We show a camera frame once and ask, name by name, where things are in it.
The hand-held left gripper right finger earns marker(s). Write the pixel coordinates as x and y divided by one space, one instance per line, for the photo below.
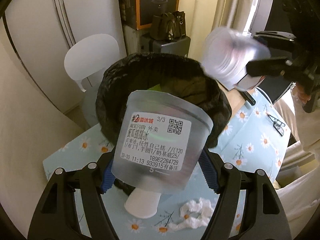
208 172

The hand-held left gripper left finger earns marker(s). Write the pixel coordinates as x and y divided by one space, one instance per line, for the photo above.
107 180

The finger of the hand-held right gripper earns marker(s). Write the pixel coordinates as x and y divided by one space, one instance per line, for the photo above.
275 36
267 67

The clear plastic cup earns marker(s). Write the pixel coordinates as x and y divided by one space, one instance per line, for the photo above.
225 55

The frosted plastic cup white label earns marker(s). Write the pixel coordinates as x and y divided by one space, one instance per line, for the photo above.
160 140

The bin with black bag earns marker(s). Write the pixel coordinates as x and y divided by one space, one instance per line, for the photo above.
190 80

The person's right hand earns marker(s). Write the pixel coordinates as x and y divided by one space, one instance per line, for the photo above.
300 93

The black chair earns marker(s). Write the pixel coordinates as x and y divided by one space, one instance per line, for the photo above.
275 90

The large crumpled white tissue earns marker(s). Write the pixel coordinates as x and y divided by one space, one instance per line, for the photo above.
195 212

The daisy print tablecloth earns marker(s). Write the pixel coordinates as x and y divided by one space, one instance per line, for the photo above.
250 150

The wooden cutting board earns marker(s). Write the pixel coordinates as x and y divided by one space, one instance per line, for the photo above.
232 100

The person's beige trousers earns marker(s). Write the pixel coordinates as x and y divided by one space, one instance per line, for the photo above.
285 120

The black eyeglasses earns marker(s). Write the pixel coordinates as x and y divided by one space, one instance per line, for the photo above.
276 125

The cream curtain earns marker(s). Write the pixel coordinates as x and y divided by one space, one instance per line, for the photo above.
215 5

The dark handbag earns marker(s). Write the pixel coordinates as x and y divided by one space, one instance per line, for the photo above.
162 27
180 26

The person's white clothing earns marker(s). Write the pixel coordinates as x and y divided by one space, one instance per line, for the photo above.
300 205

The black appliance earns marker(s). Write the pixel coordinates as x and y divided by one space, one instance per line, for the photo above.
170 46

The orange cardboard box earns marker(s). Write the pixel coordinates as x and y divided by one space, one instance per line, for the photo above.
160 2

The white chair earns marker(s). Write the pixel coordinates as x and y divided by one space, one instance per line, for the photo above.
90 55

